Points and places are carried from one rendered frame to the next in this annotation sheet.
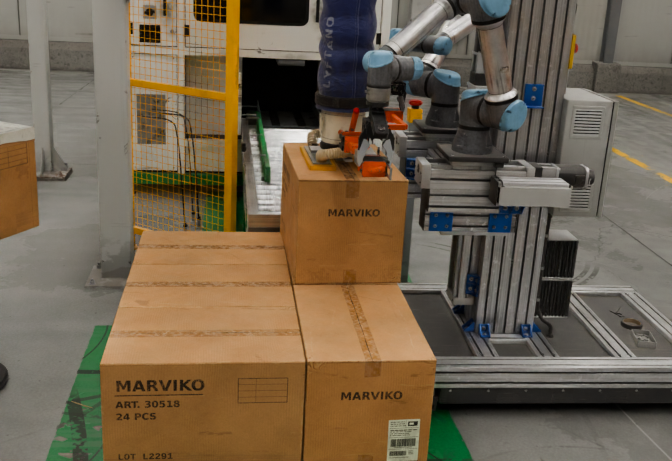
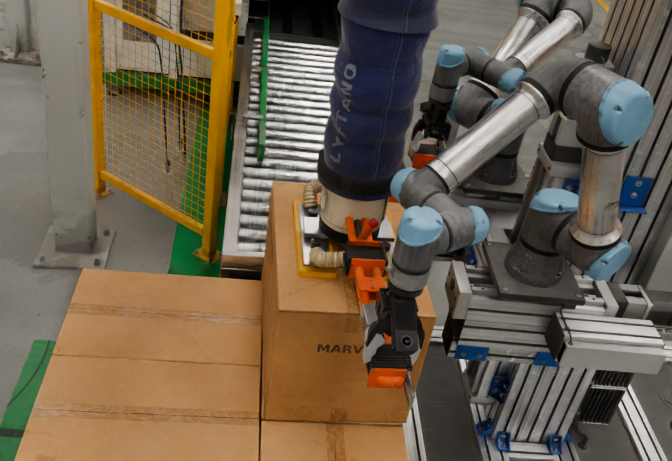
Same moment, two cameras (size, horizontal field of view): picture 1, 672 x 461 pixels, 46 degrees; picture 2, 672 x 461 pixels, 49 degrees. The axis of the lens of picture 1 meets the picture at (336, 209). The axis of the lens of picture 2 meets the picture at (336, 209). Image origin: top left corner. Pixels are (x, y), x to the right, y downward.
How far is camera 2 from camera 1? 145 cm
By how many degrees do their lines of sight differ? 16
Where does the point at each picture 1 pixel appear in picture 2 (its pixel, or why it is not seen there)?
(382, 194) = not seen: hidden behind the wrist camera
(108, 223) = (61, 194)
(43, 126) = not seen: outside the picture
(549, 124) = (647, 228)
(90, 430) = not seen: outside the picture
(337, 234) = (327, 371)
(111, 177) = (63, 143)
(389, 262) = (395, 402)
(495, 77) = (595, 214)
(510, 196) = (578, 357)
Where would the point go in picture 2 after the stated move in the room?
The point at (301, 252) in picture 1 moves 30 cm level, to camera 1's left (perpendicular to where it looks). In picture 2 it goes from (275, 388) to (163, 370)
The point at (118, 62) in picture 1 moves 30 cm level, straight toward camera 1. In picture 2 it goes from (69, 4) to (60, 34)
